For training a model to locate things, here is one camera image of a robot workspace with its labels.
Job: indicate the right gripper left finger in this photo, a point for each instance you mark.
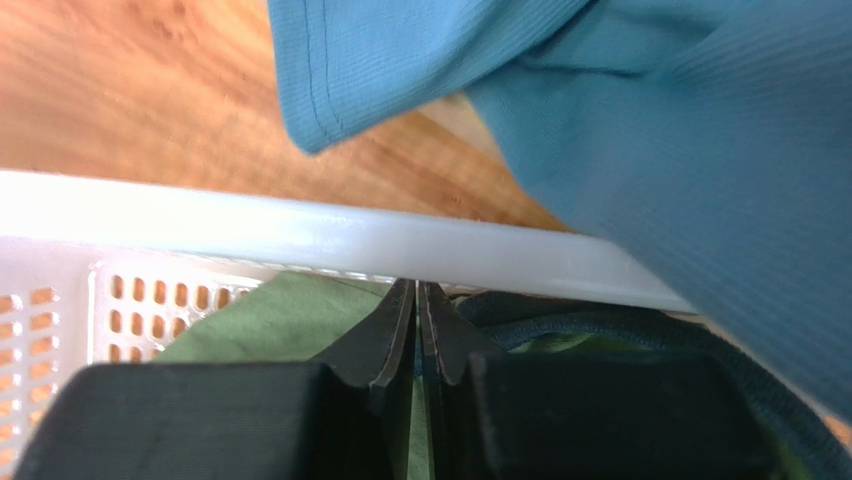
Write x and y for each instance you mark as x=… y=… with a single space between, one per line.
x=343 y=414

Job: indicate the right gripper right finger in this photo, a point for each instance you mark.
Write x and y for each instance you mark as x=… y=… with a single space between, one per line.
x=602 y=415

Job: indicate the green tank top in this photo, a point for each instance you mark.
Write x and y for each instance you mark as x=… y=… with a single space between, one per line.
x=293 y=317

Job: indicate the blue tank top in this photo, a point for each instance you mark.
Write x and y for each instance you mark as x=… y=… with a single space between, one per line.
x=711 y=140

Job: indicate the white plastic basket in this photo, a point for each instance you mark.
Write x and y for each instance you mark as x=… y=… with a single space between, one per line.
x=96 y=270

